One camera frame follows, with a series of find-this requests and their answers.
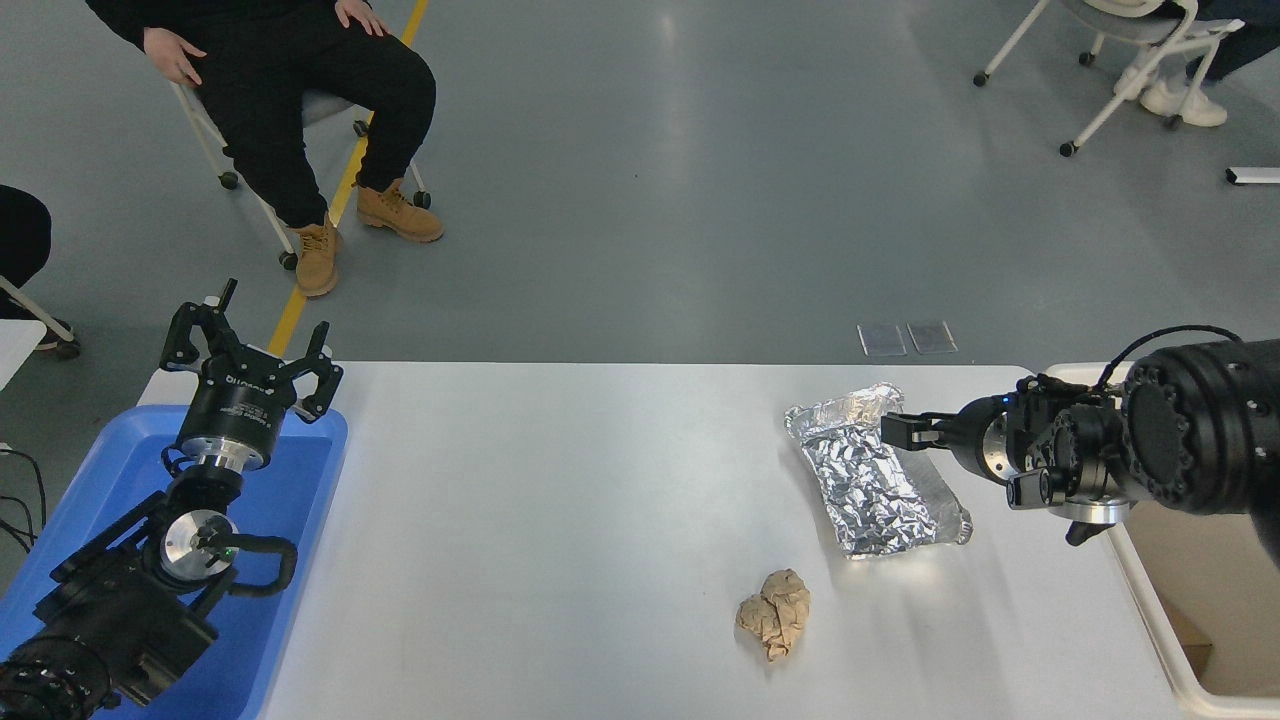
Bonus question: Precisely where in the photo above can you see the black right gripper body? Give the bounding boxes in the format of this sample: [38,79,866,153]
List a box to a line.
[944,397,1007,479]

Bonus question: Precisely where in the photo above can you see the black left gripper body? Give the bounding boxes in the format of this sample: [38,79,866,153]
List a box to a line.
[178,348,301,457]

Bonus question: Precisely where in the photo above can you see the crinkled foil tray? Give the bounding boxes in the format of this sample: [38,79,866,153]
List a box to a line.
[785,383,974,561]

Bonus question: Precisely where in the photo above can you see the person's right hand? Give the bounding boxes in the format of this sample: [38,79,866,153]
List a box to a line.
[143,27,208,87]

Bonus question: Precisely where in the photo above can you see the person's left hand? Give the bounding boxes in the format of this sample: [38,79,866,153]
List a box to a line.
[335,0,392,39]

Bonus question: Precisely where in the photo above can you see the blue plastic tray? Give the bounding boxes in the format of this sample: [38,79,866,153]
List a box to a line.
[0,403,349,720]

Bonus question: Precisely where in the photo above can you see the white wheeled chair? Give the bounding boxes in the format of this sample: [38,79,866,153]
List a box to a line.
[0,278,82,361]
[170,80,432,272]
[974,0,1247,158]

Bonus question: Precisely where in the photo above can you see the small white table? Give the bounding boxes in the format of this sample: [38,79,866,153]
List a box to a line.
[0,319,48,392]

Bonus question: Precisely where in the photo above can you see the crumpled tan paper ball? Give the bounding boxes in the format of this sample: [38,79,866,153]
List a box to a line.
[736,570,812,663]

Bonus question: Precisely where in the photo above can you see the seated person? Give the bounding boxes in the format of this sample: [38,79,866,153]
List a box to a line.
[85,0,444,298]

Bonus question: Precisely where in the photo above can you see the large pale bin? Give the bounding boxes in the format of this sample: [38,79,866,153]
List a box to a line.
[1045,362,1280,720]

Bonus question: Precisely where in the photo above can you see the black cables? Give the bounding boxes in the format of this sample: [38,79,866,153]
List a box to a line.
[0,444,48,553]

